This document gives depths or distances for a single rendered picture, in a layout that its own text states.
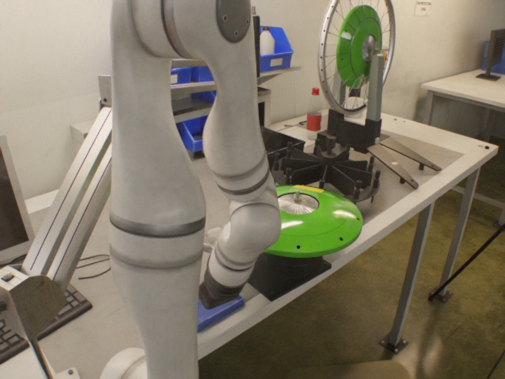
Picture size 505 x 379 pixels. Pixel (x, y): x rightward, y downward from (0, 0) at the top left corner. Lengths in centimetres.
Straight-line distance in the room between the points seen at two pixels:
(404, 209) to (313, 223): 53
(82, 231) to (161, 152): 37
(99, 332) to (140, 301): 55
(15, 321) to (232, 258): 34
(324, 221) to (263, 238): 38
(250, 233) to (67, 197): 30
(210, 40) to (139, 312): 25
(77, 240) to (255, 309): 42
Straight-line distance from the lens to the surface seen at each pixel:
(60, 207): 68
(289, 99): 221
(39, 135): 156
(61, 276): 71
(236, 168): 46
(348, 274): 256
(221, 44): 34
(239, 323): 91
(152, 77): 39
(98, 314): 98
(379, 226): 126
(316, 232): 89
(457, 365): 221
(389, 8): 179
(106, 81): 72
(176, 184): 36
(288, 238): 87
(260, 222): 54
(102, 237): 123
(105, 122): 72
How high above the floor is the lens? 156
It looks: 27 degrees down
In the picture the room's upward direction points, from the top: straight up
